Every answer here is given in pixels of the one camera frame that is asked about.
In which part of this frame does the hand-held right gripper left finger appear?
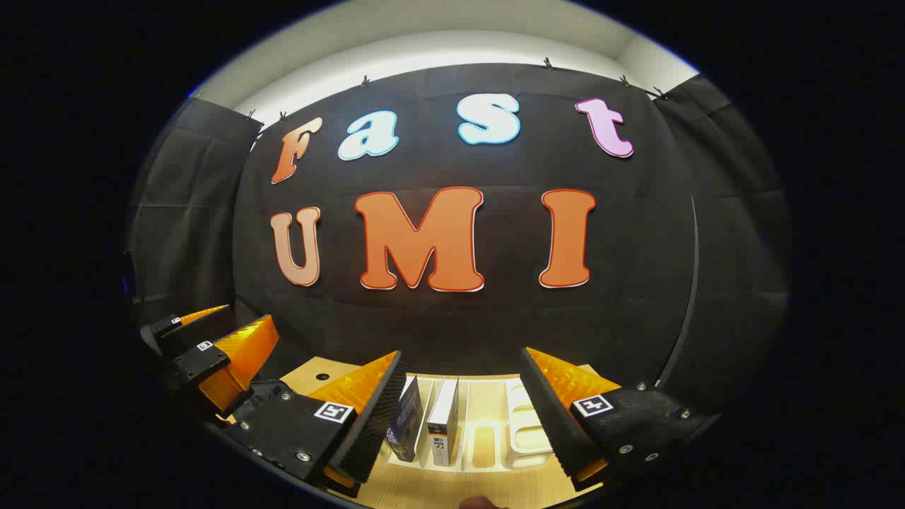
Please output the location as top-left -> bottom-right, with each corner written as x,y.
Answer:
225,350 -> 408,498

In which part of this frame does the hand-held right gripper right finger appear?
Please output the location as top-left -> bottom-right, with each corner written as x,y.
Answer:
520,346 -> 715,493

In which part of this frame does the white bookshelf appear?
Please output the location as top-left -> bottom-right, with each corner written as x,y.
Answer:
403,375 -> 559,473

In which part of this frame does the dark blue book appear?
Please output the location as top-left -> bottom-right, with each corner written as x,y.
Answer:
385,375 -> 425,464

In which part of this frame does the white spine book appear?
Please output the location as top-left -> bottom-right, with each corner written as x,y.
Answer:
426,378 -> 460,467

